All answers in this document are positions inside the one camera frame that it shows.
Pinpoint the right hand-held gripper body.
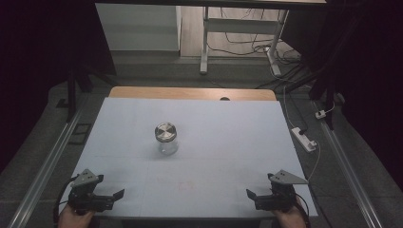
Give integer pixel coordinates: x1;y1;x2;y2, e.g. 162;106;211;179
255;169;309;213

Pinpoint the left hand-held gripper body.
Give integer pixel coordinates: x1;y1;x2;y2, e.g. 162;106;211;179
67;168;115;216

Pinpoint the clear glass jar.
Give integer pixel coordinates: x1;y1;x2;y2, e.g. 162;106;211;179
156;134;180;157

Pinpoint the silver metal jar lid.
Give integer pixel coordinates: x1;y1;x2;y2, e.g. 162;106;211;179
154;122;179;143

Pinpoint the person's right hand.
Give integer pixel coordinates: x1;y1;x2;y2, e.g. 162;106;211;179
274;199;308;228

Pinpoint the person's left hand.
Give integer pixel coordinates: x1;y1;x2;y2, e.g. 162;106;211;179
57;203;95;228

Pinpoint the white power strip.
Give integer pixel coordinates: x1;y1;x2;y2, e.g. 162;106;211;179
291;126;318;153

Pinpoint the white table mat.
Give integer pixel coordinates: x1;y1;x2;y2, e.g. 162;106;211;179
54;97;318;219

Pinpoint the black metal stand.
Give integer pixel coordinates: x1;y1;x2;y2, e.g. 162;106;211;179
307;70;337;131
55;62;118;124

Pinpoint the wooden table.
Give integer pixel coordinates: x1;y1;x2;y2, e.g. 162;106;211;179
108;85;278;102

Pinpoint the dark curtain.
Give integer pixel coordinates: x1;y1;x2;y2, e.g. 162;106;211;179
0;0;117;174
280;0;403;193

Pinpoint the white cabinet panel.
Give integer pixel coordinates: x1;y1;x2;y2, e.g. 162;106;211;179
95;3;182;52

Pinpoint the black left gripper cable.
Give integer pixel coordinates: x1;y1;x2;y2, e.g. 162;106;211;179
52;176;79;226

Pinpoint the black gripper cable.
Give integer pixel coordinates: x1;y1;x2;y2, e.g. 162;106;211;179
52;176;79;226
294;191;312;222

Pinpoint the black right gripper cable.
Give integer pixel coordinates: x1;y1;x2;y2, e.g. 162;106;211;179
294;191;312;222

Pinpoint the aluminium floor rail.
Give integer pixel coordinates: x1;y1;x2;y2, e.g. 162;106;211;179
311;100;385;228
7;94;88;228

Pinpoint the thin white cable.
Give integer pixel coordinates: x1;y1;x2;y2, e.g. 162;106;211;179
282;85;322;182

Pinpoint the black rectangular floor frame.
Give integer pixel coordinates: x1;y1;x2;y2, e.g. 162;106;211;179
67;123;93;146

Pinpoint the tangle of black floor cables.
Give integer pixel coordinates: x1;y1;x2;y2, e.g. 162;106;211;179
207;8;313;90

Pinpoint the white desk frame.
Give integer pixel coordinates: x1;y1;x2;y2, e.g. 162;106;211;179
199;6;290;77

